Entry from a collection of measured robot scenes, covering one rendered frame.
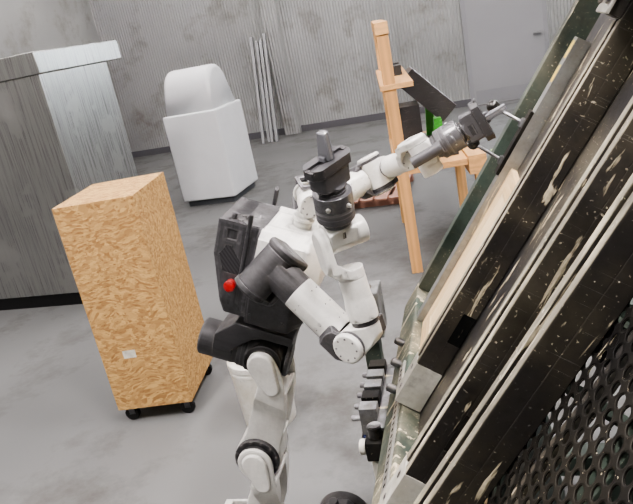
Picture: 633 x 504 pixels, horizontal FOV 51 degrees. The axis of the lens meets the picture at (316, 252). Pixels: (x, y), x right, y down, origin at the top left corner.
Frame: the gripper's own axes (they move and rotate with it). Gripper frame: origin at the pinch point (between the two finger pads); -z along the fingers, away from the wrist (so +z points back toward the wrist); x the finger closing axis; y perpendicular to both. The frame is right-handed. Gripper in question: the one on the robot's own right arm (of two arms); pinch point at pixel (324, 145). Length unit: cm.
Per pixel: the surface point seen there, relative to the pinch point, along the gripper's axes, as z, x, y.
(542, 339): 5, -24, 60
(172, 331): 157, 29, -163
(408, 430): 69, -7, 20
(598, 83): -3, 40, 40
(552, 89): 17, 77, 13
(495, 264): 33.6, 20.0, 27.9
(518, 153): 34, 68, 8
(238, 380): 169, 31, -118
